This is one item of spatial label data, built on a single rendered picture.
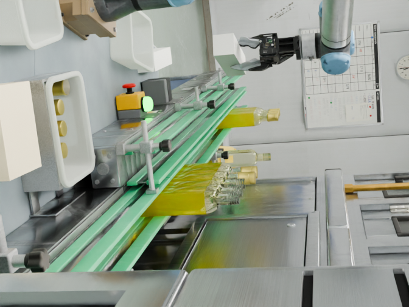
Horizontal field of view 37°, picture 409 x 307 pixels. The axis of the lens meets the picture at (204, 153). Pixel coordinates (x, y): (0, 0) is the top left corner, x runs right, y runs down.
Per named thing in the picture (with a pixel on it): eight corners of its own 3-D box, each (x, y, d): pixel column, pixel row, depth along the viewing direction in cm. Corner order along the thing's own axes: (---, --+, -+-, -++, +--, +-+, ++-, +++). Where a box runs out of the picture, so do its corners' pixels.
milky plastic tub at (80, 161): (25, 193, 121) (66, 191, 119) (6, 81, 116) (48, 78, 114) (61, 170, 138) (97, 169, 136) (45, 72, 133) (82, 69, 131)
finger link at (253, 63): (227, 62, 177) (257, 50, 176) (230, 67, 183) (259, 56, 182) (230, 72, 177) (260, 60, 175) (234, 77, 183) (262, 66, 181)
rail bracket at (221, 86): (200, 92, 237) (234, 90, 234) (198, 74, 235) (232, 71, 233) (202, 91, 241) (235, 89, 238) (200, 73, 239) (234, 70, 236)
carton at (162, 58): (135, 54, 199) (153, 52, 198) (154, 48, 222) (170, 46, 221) (137, 72, 201) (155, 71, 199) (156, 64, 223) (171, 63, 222)
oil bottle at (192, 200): (130, 218, 145) (218, 214, 140) (127, 195, 143) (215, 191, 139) (137, 210, 150) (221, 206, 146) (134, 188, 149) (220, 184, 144)
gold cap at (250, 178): (238, 186, 157) (254, 185, 156) (237, 172, 157) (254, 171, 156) (240, 184, 160) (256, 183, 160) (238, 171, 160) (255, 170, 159)
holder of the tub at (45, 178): (28, 218, 122) (64, 216, 121) (4, 83, 117) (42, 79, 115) (62, 193, 139) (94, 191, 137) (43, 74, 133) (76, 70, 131)
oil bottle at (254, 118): (209, 129, 249) (278, 125, 243) (208, 116, 248) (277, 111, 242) (212, 127, 254) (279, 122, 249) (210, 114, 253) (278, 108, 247)
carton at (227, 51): (212, 35, 173) (233, 33, 171) (226, 58, 196) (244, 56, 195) (213, 55, 172) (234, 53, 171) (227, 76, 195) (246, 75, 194)
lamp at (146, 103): (141, 112, 177) (151, 112, 176) (139, 97, 176) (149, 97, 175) (145, 110, 181) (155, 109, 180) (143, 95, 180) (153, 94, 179)
